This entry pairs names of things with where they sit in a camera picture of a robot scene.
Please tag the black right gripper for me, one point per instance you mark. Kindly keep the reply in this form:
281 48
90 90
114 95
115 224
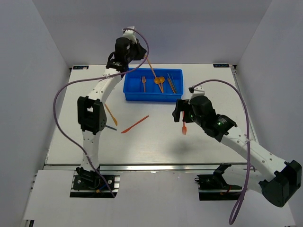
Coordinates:
182 105

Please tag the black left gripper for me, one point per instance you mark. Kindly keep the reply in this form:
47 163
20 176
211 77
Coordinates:
141 51

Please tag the orange fork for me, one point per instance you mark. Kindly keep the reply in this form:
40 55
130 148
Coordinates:
150 66
144 81

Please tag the red-orange fork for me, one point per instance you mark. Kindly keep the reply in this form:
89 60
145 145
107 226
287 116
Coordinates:
184 128

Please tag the orange spoon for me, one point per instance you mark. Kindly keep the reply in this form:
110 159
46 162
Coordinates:
162 80
157 81

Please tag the red-orange plastic knife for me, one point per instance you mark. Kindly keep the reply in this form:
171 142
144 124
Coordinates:
129 128

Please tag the orange plastic knife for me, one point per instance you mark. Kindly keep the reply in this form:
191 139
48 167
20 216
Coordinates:
110 113

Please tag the blue chopstick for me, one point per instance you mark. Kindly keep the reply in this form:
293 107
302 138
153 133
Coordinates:
112 128

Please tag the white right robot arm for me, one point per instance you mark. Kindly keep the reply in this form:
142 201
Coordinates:
278 180

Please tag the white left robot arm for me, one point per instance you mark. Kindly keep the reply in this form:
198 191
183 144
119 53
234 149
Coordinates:
91 113

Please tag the blue divided plastic bin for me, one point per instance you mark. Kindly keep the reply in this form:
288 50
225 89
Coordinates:
133 86

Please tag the right table label sticker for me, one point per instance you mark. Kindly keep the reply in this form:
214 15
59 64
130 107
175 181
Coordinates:
220 65

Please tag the table label sticker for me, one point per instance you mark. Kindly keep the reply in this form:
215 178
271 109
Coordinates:
81 67
220 65

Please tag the left table label sticker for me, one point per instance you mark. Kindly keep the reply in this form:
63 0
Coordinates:
81 67

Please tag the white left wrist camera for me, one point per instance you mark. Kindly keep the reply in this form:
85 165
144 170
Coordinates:
129 33

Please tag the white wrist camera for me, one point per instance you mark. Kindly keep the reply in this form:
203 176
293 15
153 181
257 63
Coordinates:
196 91
129 33

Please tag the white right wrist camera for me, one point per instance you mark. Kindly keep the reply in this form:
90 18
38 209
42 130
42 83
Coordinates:
196 91

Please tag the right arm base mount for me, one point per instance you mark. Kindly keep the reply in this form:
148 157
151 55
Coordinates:
213 187

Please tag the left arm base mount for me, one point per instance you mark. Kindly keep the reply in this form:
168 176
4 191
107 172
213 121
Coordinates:
89 184

